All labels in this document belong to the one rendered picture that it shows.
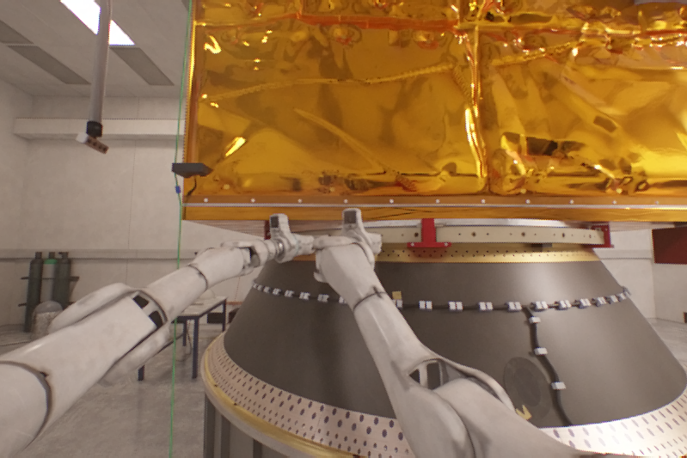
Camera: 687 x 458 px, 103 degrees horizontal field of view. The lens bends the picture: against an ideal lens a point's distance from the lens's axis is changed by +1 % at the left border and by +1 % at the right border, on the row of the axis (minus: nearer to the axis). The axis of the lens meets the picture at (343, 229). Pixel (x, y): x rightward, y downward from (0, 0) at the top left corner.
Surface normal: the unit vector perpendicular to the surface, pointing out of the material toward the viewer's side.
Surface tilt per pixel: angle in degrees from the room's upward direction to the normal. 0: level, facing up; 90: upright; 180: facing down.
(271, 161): 93
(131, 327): 57
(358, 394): 62
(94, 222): 90
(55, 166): 90
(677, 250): 90
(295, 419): 43
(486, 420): 16
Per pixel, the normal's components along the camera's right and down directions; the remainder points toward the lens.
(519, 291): 0.09, -0.54
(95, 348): 0.86, -0.50
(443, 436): -0.73, -0.15
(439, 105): 0.06, -0.11
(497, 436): -0.29, -0.90
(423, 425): -0.87, -0.04
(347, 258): 0.28, -0.68
